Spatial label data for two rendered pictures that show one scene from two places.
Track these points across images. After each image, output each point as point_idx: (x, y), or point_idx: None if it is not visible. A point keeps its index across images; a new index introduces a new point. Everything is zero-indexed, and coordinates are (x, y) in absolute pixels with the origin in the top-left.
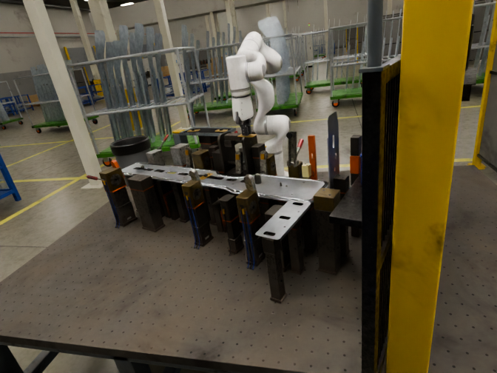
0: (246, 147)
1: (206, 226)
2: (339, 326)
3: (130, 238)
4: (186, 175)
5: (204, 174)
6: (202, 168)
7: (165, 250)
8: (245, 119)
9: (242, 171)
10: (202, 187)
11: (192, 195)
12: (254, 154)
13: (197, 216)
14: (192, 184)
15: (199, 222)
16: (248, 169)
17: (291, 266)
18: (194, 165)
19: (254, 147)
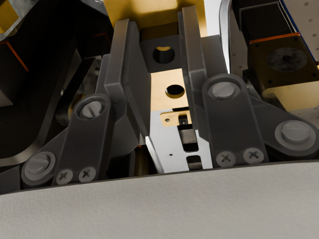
0: (35, 110)
1: (249, 1)
2: None
3: (289, 111)
4: (201, 152)
5: (173, 129)
6: (141, 157)
7: (305, 35)
8: (242, 167)
9: (87, 60)
10: (250, 74)
11: (308, 58)
12: (15, 70)
13: (281, 21)
14: (306, 83)
15: (276, 11)
16: (65, 47)
17: None
18: (147, 174)
19: (4, 91)
